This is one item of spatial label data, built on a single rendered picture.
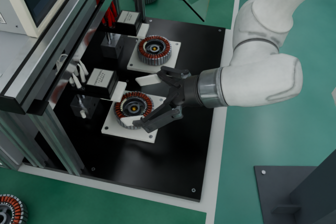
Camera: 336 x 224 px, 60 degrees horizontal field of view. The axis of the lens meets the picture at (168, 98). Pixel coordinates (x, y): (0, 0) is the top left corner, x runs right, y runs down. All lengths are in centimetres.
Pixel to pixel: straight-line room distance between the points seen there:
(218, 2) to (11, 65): 91
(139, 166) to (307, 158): 120
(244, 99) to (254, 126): 118
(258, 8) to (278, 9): 4
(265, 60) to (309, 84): 151
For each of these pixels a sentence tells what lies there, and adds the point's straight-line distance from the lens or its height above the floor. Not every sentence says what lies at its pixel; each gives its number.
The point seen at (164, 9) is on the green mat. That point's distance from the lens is 122.
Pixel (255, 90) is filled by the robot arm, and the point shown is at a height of 102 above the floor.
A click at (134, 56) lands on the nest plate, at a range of 98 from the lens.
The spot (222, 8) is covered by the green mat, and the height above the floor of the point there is 75.
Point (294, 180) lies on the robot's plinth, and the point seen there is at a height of 2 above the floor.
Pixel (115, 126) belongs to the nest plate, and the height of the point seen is 78.
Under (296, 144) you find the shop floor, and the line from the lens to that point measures 182.
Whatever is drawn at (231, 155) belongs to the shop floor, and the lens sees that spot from 167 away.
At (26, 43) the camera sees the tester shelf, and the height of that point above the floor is 112.
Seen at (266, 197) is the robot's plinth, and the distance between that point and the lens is 161.
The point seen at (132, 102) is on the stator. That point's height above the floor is 80.
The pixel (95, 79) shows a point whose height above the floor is 92.
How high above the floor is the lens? 148
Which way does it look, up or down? 54 degrees down
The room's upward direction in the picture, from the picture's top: straight up
